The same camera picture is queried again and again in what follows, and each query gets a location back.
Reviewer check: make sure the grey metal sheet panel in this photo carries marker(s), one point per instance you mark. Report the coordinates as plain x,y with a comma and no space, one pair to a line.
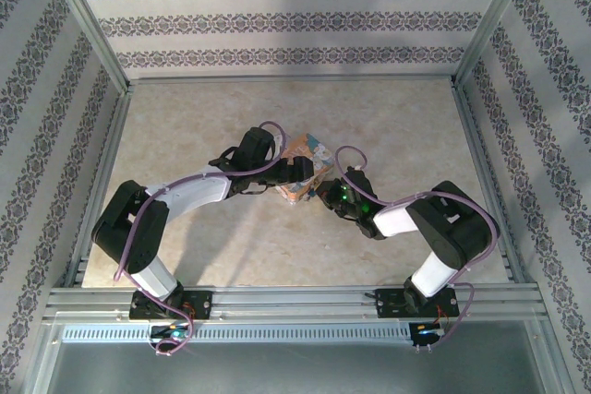
295,371

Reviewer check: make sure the aluminium frame post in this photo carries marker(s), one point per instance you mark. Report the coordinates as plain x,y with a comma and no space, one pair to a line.
88,20
494,20

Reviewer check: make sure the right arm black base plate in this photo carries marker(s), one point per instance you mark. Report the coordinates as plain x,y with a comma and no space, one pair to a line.
392,302

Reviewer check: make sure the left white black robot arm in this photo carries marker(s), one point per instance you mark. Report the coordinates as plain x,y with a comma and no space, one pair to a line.
124,228

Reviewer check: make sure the orange LOVE bear tin box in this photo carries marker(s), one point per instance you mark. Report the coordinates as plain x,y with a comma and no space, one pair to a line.
318,151

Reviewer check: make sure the small blue padlock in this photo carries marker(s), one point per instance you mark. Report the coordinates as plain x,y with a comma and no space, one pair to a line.
313,192

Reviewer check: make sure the aluminium table back rail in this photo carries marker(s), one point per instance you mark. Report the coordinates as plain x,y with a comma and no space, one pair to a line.
291,80

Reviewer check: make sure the aluminium table side rail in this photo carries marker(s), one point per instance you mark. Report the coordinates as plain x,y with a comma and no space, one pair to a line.
104,172
482,172

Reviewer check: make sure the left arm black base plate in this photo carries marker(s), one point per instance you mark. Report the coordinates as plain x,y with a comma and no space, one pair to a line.
198,304

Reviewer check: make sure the aluminium mounting rail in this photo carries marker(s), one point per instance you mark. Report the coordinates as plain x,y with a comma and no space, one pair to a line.
295,302

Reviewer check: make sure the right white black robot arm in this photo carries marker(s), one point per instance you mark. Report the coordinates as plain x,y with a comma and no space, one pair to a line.
452,228

